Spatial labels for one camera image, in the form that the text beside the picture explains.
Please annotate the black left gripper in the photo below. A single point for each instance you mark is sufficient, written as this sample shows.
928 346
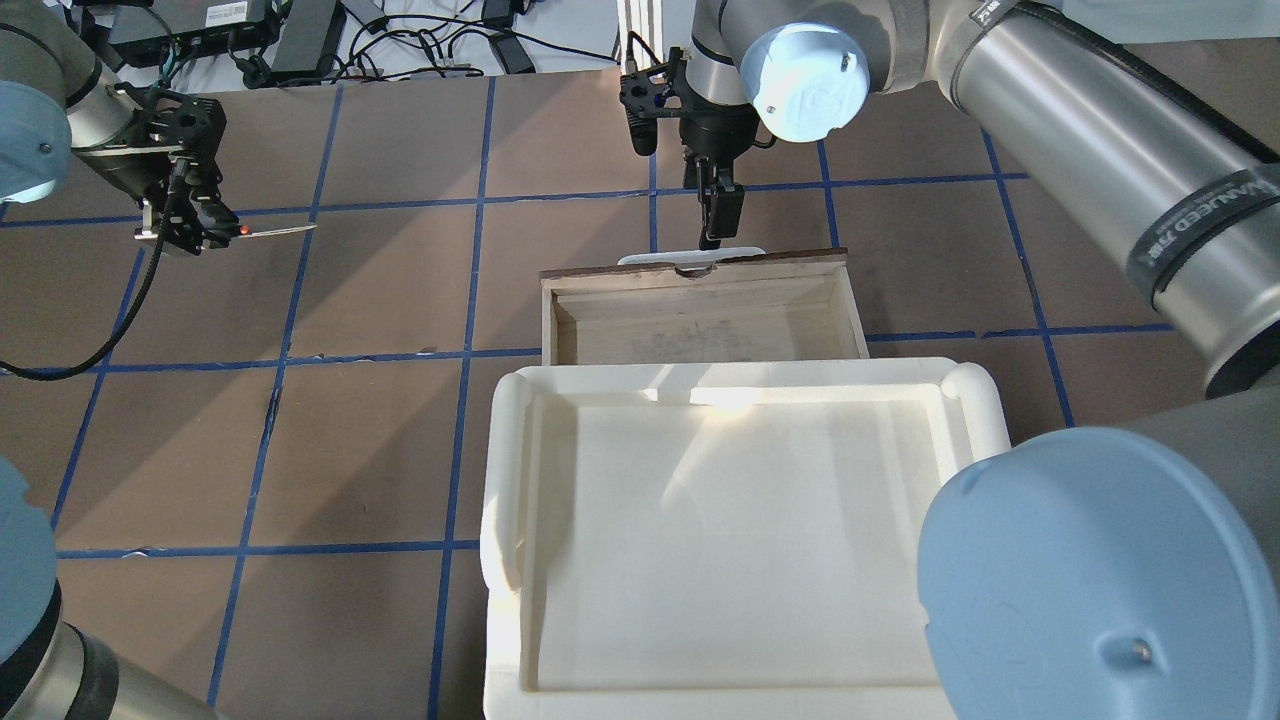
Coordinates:
137 176

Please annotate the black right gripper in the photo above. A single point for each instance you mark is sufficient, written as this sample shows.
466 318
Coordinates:
716 130

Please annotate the orange grey handled scissors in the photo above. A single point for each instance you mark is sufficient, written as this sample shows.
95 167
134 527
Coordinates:
270 231

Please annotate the white drawer handle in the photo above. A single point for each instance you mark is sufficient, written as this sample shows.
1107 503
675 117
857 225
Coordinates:
692 258

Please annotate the brown wooden drawer cabinet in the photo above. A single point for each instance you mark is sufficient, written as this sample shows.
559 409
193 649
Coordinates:
756 307

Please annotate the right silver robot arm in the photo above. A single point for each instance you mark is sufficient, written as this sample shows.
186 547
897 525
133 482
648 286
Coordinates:
1106 571

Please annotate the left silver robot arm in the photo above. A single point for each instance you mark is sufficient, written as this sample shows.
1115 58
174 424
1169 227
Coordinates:
62 102

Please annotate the black power adapter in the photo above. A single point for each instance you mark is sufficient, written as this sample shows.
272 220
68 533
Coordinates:
307 46

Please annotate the white plastic tray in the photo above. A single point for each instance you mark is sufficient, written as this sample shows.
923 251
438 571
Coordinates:
720 540

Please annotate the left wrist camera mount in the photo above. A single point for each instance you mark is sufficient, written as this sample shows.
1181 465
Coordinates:
162 120

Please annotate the white aluminium frame post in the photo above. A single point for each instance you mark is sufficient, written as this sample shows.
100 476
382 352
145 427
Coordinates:
640 30

